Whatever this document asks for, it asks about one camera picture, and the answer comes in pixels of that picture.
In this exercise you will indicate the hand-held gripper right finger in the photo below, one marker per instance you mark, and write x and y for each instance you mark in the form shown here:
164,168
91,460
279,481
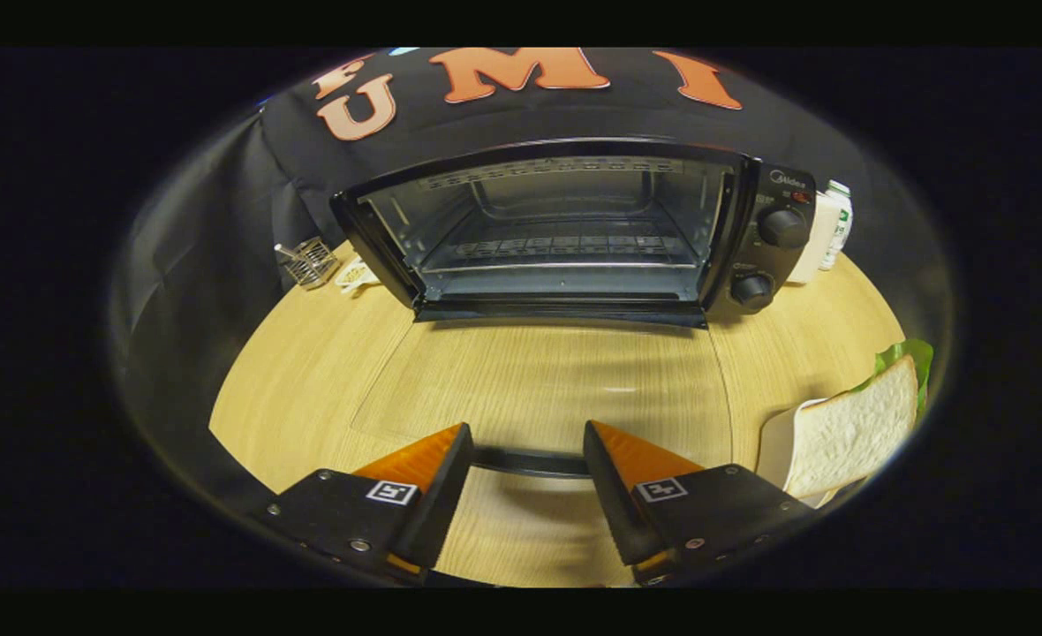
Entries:
614,503

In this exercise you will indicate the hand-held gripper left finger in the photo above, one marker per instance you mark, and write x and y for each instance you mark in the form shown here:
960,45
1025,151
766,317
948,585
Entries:
441,503

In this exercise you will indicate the lettuce sandwich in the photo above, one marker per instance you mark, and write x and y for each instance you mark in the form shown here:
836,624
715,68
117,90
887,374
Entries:
857,428

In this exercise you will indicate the black toaster oven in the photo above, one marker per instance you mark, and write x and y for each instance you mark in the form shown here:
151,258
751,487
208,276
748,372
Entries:
764,265

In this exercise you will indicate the white pop-up toaster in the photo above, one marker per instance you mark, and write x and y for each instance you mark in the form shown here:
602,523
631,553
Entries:
814,238

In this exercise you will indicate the white plastic tray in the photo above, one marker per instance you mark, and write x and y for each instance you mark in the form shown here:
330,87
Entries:
775,446

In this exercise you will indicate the small white packet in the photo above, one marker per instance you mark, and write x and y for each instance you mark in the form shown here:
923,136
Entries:
355,276

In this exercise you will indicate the small green white bottle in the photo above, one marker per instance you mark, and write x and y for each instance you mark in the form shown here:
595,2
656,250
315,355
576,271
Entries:
841,221

